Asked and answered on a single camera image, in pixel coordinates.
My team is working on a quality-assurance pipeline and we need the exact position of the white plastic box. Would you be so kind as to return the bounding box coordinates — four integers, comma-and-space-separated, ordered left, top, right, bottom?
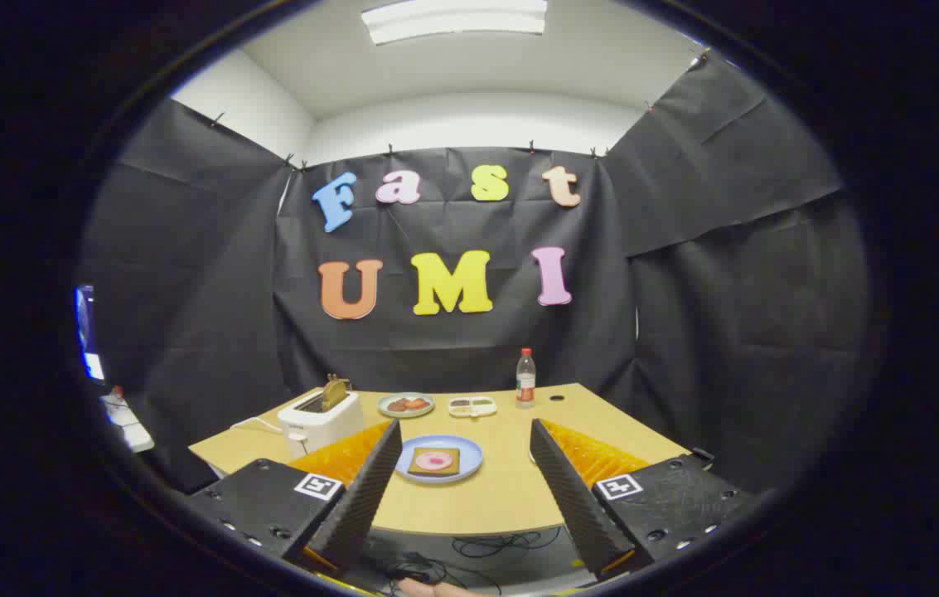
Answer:
119, 423, 157, 454

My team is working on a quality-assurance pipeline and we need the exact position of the pale green round plate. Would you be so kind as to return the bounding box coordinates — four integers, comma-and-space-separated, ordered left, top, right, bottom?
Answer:
377, 392, 436, 419

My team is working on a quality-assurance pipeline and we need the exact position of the black backdrop cloth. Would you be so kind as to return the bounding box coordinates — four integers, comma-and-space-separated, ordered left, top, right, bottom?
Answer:
75, 54, 872, 498

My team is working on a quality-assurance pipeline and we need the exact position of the square bread slice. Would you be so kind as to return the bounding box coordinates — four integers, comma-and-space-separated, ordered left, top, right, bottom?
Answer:
408, 447, 462, 477

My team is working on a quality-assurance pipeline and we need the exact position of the black cable bundle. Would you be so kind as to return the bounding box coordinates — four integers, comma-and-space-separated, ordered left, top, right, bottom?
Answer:
386, 531, 561, 594

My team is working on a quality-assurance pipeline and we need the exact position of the white toaster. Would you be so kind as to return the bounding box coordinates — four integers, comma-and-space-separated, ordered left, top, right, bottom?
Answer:
277, 390, 365, 459

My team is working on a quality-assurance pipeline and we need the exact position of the ceiling light panel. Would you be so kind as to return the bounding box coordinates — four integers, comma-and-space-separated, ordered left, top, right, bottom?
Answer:
361, 0, 549, 46

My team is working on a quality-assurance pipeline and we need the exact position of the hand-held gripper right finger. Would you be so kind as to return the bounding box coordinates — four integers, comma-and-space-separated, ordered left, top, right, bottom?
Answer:
529, 418, 758, 581

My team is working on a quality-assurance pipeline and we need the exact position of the light blue round plate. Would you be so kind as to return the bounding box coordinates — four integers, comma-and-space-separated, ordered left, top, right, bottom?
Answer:
394, 434, 484, 484

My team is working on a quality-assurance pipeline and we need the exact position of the clear bottle with red cap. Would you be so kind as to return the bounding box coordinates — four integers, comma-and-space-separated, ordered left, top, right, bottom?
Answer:
515, 347, 536, 410

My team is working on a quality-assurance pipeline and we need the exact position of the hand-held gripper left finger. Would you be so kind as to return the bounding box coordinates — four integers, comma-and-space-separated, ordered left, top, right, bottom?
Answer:
186, 419, 404, 575

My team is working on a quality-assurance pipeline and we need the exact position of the computer monitor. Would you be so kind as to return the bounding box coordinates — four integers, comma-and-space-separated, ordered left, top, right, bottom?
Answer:
74, 284, 105, 382

